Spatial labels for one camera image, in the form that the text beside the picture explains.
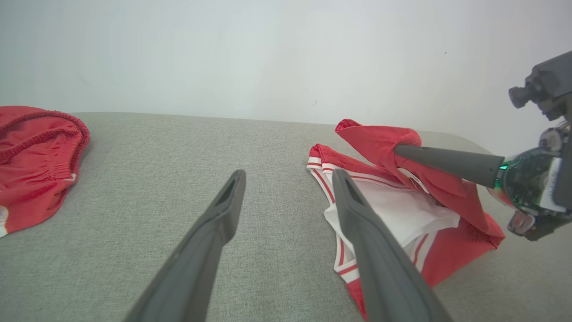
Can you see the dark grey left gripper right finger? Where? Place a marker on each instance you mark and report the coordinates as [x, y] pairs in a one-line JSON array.
[[389, 286]]

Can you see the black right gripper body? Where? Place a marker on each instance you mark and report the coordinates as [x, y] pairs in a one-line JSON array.
[[532, 183]]

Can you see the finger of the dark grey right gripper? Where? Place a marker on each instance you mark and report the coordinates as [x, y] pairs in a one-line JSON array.
[[451, 163]]

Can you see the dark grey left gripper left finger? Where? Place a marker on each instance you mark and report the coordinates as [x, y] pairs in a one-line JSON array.
[[187, 277]]

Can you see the red jersey with number print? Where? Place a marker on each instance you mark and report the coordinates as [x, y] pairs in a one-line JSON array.
[[447, 250]]

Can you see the red shorts with white stripes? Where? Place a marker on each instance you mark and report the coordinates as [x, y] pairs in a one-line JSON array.
[[35, 179]]

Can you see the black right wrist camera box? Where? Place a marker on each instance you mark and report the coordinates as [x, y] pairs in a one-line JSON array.
[[552, 80]]

